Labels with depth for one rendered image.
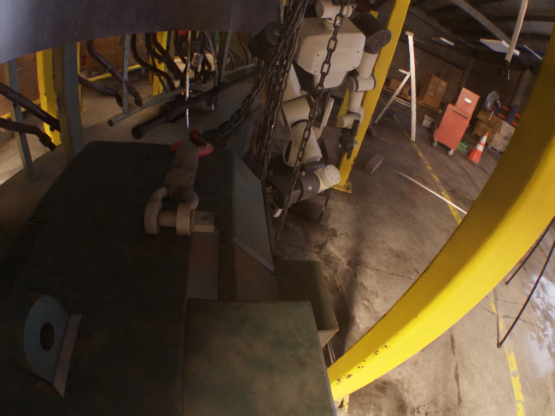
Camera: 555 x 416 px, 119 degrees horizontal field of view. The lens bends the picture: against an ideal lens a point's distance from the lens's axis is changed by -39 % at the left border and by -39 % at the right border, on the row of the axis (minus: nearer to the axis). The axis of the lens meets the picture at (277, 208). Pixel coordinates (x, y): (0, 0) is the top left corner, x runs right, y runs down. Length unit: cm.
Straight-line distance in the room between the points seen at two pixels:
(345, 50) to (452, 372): 159
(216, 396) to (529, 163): 45
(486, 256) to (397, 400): 99
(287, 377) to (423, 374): 128
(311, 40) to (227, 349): 90
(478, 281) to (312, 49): 82
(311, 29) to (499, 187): 78
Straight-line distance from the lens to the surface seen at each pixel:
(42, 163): 114
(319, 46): 96
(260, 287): 34
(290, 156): 145
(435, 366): 155
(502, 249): 47
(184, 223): 26
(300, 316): 24
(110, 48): 518
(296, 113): 90
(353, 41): 102
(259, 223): 44
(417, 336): 62
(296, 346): 23
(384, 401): 130
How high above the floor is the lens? 108
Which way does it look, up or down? 37 degrees down
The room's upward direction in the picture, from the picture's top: 15 degrees clockwise
